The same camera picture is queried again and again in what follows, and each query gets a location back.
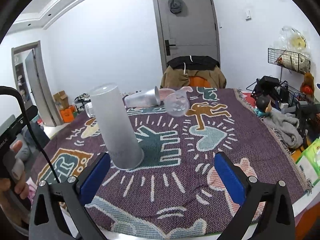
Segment tall frosted plastic cup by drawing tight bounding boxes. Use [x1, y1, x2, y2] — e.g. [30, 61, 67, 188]
[89, 83, 144, 170]

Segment yellow white paper cup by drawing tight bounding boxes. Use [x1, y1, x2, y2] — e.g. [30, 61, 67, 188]
[85, 102, 95, 118]

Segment clear plastic cup lying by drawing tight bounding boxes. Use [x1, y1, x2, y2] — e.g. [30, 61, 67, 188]
[164, 89, 190, 117]

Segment person's left hand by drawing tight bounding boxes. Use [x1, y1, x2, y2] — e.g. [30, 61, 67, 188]
[0, 139, 30, 201]

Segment cardboard boxes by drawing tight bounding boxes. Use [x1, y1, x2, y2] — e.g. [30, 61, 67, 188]
[53, 90, 75, 123]

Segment green plastic bag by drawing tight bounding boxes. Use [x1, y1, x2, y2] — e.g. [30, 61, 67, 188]
[296, 138, 320, 186]

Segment grey towel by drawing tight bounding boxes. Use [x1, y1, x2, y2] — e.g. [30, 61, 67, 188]
[263, 111, 303, 149]

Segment patterned purple woven blanket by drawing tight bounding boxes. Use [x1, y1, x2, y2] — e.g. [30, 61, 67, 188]
[31, 87, 313, 240]

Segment black-haired cartoon figurine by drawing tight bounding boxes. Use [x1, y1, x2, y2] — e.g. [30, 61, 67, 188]
[254, 95, 272, 117]

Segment brown plush toy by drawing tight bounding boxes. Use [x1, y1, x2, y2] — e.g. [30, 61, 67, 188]
[300, 72, 315, 96]

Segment orange chair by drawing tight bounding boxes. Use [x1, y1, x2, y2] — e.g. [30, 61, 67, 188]
[189, 76, 211, 88]

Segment grey door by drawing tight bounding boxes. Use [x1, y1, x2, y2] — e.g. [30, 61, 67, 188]
[153, 0, 220, 71]

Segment grey cap on door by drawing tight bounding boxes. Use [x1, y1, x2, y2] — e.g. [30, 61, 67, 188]
[168, 0, 185, 17]

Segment black cable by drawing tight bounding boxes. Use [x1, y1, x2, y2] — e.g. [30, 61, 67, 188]
[0, 86, 61, 183]

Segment black desktop wire rack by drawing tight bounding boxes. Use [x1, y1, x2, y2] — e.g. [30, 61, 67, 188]
[247, 76, 319, 147]

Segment black wire wall basket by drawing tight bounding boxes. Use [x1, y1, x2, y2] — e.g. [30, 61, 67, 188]
[267, 48, 311, 74]

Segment plastic bag on wall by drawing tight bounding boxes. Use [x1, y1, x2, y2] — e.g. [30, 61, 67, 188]
[280, 26, 308, 53]

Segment black door handle lock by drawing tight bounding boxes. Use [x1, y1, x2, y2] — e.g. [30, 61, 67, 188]
[164, 40, 176, 56]

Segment white light switch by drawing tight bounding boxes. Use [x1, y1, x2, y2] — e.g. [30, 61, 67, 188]
[245, 10, 252, 21]

